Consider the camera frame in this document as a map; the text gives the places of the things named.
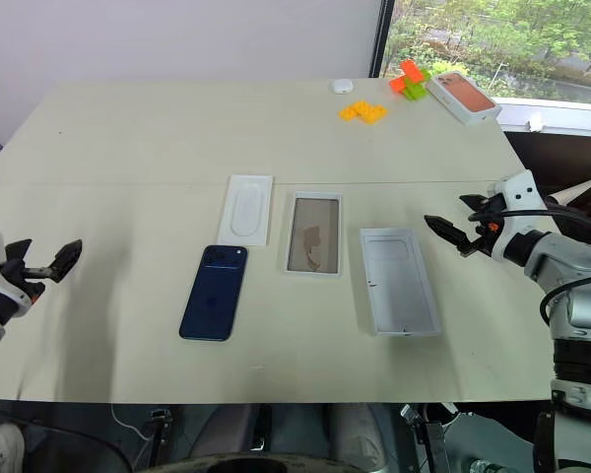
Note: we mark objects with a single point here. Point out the black window frame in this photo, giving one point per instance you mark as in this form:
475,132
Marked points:
380,39

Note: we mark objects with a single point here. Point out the black table clamp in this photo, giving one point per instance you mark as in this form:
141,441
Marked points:
161,433
431,438

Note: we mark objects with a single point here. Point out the white earbud case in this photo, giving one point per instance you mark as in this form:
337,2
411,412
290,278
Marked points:
343,86

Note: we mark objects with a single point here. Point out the green toy brick stack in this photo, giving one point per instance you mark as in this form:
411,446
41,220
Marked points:
417,88

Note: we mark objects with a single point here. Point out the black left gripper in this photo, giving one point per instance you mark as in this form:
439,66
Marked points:
15,271

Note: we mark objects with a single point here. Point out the dark blue smartphone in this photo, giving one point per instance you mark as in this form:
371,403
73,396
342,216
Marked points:
214,293

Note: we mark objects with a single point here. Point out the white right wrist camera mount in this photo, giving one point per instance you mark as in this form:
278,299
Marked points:
519,189

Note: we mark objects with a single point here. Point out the white shoe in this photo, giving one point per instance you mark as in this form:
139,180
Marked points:
2,448

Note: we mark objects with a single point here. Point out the yellow toy brick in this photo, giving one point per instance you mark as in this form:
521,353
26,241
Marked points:
375,114
353,111

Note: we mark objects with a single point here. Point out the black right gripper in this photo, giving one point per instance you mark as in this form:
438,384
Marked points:
485,241

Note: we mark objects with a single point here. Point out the white moulded tray insert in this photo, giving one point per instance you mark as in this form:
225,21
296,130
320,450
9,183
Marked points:
246,209

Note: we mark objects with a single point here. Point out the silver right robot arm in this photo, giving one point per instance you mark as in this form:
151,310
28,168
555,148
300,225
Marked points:
566,266

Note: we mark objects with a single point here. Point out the grey rounded robot leg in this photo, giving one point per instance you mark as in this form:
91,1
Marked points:
357,433

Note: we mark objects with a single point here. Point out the white phone box lid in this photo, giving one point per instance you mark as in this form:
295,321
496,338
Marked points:
399,281

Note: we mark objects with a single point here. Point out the phone box with orange print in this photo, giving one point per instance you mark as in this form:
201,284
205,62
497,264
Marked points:
463,98

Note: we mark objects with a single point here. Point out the white window sill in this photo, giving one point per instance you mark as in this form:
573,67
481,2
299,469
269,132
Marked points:
561,115

